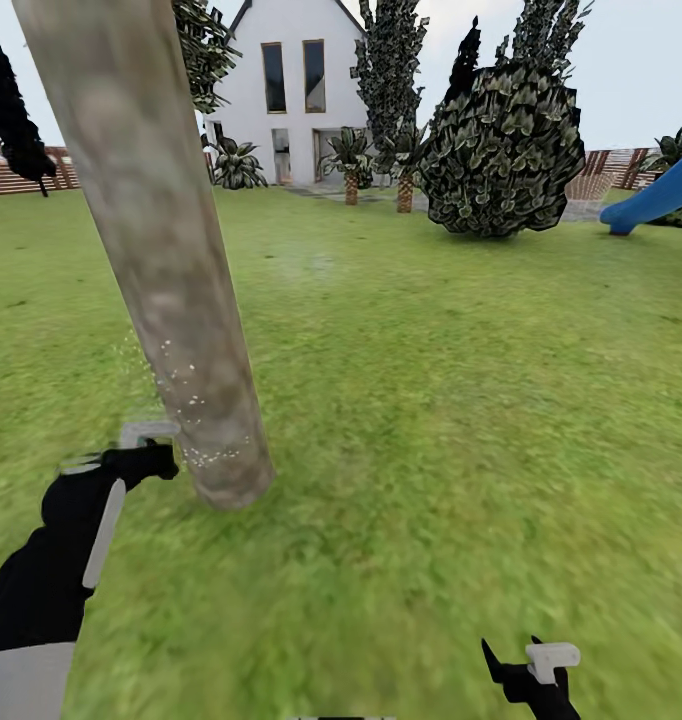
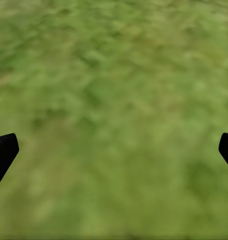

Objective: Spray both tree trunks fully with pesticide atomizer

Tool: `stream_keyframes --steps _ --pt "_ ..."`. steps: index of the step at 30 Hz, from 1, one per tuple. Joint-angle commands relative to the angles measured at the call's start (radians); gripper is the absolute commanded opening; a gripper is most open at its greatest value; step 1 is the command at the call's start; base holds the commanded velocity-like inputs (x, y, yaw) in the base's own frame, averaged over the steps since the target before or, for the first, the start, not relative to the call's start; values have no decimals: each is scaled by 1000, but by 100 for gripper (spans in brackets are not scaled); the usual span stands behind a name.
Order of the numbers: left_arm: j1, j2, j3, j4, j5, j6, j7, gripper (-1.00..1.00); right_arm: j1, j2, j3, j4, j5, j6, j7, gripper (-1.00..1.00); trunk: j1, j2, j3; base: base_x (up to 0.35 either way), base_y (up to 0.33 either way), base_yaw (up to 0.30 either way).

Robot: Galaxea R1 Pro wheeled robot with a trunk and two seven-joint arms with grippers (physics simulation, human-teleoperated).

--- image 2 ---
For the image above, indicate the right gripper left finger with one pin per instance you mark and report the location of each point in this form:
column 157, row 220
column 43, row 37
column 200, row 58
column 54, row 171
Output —
column 9, row 148

